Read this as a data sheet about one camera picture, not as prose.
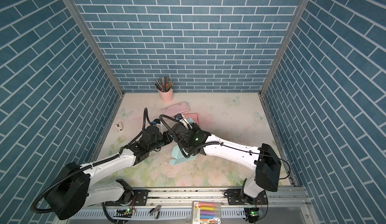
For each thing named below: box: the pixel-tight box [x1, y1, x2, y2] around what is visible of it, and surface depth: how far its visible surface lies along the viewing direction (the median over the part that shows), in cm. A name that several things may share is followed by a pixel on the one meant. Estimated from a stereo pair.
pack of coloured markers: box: [191, 200, 222, 224], surface depth 70 cm
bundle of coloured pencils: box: [154, 76, 174, 93], surface depth 110 cm
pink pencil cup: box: [158, 88, 174, 103], surface depth 114 cm
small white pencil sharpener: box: [114, 122, 124, 133], surface depth 101 cm
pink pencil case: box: [160, 101, 190, 117], surface depth 111 cm
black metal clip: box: [149, 204, 162, 220], surface depth 71 cm
